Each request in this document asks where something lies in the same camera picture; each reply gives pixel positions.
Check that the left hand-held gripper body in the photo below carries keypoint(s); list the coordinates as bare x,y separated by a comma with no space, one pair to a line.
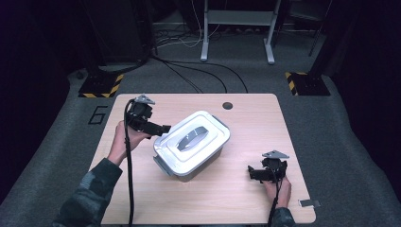
140,115

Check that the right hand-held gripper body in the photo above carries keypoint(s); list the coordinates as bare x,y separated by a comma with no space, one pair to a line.
272,168

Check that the brown transparent storage box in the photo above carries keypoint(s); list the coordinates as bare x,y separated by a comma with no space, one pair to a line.
201,167

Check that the person's right hand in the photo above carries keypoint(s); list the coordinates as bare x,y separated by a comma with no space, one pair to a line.
282,190

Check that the person's left hand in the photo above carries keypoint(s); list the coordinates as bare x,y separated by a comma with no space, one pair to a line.
121,142

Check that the black yellow striped stand base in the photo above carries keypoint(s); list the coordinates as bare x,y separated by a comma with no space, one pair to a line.
100,86
310,85

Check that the grey tape tab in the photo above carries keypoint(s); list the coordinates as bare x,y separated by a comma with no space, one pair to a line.
310,203

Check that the dark box-shaped equipment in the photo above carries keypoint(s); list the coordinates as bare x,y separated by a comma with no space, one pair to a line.
119,31

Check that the black stand post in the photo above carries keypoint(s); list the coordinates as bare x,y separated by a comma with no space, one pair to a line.
321,44

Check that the white metal stand frame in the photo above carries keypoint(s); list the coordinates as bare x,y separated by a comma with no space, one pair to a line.
239,17

